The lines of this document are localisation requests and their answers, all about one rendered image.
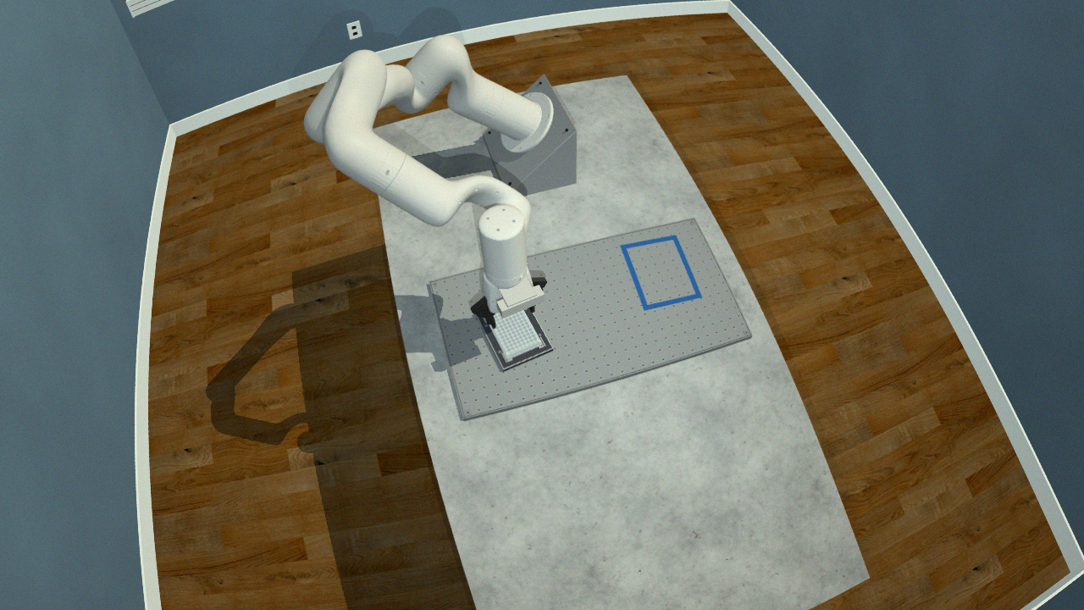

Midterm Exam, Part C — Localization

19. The blue tape outline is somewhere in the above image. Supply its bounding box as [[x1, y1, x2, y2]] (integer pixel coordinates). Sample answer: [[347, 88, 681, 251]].
[[620, 235, 702, 310]]

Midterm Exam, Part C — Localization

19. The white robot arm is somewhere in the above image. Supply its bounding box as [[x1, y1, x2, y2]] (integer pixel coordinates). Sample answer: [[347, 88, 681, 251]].
[[304, 35, 553, 317]]

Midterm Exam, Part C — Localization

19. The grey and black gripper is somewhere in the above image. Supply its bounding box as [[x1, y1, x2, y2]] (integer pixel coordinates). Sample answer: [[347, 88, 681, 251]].
[[470, 267, 547, 329]]

